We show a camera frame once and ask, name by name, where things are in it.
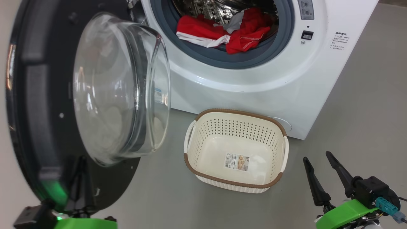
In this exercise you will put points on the washer door glass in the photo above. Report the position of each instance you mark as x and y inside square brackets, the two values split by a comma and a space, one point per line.
[105, 95]

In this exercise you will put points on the steel washing machine drum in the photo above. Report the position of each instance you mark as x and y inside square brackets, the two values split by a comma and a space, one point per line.
[210, 9]

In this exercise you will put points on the red and white garment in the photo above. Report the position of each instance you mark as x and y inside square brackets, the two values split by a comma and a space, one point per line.
[244, 39]

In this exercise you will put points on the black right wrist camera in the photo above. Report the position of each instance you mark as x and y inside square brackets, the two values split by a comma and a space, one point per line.
[372, 190]

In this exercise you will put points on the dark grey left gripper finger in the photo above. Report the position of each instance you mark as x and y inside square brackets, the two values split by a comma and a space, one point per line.
[87, 194]
[78, 194]

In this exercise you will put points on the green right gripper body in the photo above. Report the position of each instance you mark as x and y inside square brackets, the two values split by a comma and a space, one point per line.
[345, 214]

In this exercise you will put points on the round white filter cover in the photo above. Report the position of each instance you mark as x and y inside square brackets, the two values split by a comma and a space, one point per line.
[281, 123]

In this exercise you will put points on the grey rubber door gasket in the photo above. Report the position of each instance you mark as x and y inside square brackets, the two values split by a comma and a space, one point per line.
[203, 54]

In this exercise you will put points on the white front-load washing machine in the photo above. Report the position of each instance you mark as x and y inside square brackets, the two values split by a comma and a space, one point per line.
[254, 79]

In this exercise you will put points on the grey instruction sticker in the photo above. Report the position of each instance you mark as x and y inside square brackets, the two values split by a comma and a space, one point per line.
[306, 9]

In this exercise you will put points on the cream plastic laundry basket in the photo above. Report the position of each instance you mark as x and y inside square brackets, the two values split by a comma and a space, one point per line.
[216, 151]

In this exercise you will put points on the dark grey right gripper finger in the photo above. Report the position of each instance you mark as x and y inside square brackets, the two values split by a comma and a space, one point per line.
[315, 187]
[341, 175]

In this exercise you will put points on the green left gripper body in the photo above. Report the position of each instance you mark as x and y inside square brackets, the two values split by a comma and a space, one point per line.
[86, 223]

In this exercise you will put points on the printed product label sticker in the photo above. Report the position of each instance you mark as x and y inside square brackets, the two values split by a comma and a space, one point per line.
[237, 161]

